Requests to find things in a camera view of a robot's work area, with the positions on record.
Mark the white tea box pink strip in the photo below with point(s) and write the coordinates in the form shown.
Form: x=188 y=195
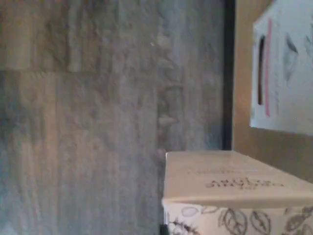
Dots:
x=281 y=73

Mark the white tea box green strip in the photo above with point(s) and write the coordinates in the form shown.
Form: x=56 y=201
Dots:
x=232 y=176

